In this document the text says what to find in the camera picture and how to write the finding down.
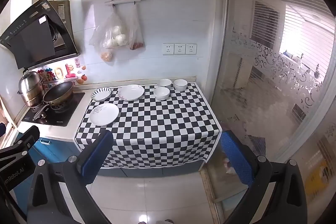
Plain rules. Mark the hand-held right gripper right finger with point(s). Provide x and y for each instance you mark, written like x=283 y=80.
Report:
x=236 y=158

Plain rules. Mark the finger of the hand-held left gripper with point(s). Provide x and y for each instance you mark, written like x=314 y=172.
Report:
x=2 y=130
x=26 y=140

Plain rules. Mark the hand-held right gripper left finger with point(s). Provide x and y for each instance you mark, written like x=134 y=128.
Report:
x=97 y=154

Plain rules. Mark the white plate with flower print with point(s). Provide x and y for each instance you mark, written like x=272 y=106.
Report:
x=104 y=114

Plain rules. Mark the blue leaf pattern plate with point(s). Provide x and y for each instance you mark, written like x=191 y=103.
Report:
x=101 y=94

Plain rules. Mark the white plate with leaf pattern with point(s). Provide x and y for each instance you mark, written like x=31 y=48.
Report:
x=130 y=92

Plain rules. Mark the plain white bowl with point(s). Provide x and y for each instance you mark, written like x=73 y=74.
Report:
x=161 y=94

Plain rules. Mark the white bowl with dark rim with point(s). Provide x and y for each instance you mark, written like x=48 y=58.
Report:
x=180 y=85

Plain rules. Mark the white bowl with coloured print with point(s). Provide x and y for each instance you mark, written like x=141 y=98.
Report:
x=164 y=82

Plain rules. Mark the black gas stove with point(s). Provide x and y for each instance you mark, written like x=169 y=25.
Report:
x=63 y=115

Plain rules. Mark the stainless steel steamer pot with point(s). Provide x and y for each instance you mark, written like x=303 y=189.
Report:
x=30 y=88

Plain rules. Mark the dark frying pan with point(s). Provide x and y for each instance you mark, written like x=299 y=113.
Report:
x=59 y=92

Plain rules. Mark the black and white checkered cloth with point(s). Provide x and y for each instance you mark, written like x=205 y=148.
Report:
x=162 y=129

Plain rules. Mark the frosted glass sliding door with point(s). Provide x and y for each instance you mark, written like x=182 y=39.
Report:
x=275 y=69

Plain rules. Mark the black range hood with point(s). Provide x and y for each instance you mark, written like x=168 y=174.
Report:
x=36 y=37

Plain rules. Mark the plastic bag of orange snacks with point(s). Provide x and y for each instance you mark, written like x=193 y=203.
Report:
x=106 y=55

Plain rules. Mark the plastic bag of white buns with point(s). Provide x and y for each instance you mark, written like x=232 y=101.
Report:
x=113 y=35

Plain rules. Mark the plastic bag with red food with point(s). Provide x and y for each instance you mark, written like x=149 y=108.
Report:
x=136 y=37

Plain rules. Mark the colourful wall stickers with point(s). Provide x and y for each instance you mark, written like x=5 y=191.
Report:
x=61 y=73

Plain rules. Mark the white wall outlet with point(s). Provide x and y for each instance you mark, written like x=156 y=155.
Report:
x=179 y=49
x=168 y=49
x=191 y=49

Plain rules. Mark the wall hook rail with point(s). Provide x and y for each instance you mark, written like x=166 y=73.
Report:
x=128 y=0

